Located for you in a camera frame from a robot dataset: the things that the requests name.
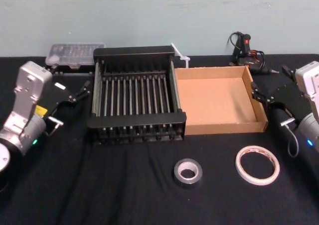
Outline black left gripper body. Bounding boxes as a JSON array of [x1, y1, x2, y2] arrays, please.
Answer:
[[34, 75, 77, 118]]

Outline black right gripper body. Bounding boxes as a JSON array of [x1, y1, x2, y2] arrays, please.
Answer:
[[266, 82, 313, 122]]

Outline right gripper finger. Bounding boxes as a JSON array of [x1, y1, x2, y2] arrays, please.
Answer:
[[282, 65, 297, 81], [250, 81, 270, 105]]

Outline white tape roll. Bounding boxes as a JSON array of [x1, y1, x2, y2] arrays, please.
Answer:
[[235, 145, 280, 186]]

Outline silver tape roll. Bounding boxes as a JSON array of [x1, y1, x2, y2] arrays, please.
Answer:
[[173, 157, 203, 188]]

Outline clear plastic case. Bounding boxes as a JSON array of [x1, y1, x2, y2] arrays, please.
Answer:
[[44, 43, 105, 70]]

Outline shallow brown cardboard tray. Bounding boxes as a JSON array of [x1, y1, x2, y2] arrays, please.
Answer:
[[173, 65, 269, 136]]

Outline black rack with steel bars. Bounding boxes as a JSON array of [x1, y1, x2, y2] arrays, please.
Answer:
[[86, 45, 187, 144]]

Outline white three-armed plastic piece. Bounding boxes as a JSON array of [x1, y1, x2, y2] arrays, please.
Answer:
[[170, 42, 191, 68]]

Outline black table cloth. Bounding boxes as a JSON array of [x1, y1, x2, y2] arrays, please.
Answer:
[[0, 53, 319, 225]]

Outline right wrist cable silver plug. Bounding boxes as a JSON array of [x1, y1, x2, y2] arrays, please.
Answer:
[[280, 118, 300, 158]]

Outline wrist cable silver plug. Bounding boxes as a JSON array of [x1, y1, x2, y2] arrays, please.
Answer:
[[44, 116, 64, 137], [280, 118, 300, 158]]

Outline left wrist cable silver plug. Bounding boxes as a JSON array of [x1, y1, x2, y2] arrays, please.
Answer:
[[44, 116, 64, 137]]

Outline black corded tool red switch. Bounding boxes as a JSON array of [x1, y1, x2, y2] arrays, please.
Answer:
[[227, 31, 279, 75]]

